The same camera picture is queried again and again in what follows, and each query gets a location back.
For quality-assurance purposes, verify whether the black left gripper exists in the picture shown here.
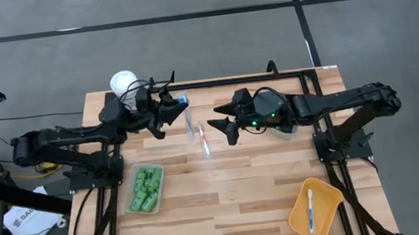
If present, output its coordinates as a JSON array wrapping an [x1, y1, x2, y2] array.
[[121, 87, 194, 144]]

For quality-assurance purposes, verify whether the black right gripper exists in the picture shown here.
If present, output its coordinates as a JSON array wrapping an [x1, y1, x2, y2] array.
[[204, 90, 296, 149]]

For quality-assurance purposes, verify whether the blue-capped clear tube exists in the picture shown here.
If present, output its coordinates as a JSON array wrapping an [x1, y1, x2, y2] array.
[[175, 90, 198, 142]]

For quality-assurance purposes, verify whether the red white toothbrush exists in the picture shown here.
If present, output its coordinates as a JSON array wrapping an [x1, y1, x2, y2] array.
[[195, 119, 215, 162]]

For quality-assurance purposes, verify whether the light blue toothbrush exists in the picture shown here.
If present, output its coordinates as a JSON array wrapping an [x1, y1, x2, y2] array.
[[303, 187, 319, 235]]

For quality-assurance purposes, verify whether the white plastic bin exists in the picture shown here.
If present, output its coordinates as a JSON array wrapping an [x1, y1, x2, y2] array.
[[266, 121, 300, 144]]

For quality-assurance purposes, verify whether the disinfecting wipes canister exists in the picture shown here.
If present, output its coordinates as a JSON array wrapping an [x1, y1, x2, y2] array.
[[108, 68, 143, 114]]

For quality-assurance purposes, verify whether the small green bottle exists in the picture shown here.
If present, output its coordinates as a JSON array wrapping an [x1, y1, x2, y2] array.
[[133, 171, 147, 193], [129, 196, 145, 214], [143, 168, 156, 185], [141, 193, 161, 214]]

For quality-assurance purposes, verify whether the clear plastic container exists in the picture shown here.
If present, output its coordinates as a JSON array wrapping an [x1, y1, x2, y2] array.
[[119, 159, 171, 218]]

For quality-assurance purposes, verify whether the yellow plastic bin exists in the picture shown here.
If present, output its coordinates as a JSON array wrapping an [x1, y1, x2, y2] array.
[[282, 173, 350, 235]]

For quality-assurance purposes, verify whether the black desk beam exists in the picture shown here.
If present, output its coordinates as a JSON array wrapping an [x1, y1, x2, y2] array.
[[0, 171, 75, 223]]

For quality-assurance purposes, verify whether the white paper bag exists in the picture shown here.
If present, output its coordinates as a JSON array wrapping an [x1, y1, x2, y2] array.
[[0, 182, 68, 235]]

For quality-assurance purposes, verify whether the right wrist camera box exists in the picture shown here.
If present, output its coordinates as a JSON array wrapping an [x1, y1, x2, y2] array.
[[232, 86, 255, 111]]

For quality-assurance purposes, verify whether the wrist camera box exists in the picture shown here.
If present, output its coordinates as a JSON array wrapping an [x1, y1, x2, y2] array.
[[232, 86, 255, 111], [133, 86, 155, 113]]

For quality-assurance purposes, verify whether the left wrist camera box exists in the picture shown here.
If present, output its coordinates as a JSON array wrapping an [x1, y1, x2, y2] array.
[[133, 86, 155, 113]]

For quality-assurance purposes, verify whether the black aluminium table frame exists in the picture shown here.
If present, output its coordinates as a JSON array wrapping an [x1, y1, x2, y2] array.
[[42, 58, 402, 235]]

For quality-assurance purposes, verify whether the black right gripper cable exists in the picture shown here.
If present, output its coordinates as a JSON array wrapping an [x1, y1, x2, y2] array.
[[250, 82, 296, 129]]

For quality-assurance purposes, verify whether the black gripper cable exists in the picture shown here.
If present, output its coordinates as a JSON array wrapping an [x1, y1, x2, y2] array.
[[250, 82, 296, 129], [114, 69, 178, 105]]

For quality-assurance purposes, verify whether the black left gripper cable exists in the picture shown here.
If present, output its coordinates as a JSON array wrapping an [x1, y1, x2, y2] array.
[[114, 69, 178, 105]]

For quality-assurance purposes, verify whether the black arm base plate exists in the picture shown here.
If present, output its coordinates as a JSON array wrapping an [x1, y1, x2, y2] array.
[[61, 153, 128, 193], [311, 124, 375, 165]]

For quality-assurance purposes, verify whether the yellow floor cable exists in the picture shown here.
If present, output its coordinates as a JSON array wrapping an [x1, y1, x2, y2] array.
[[0, 160, 66, 184]]

